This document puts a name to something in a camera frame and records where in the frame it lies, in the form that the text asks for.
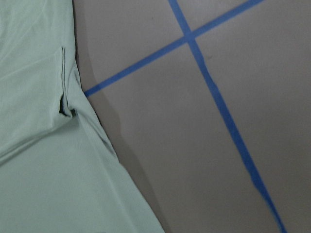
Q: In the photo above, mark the olive green t-shirt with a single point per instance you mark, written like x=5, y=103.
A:
x=58, y=170

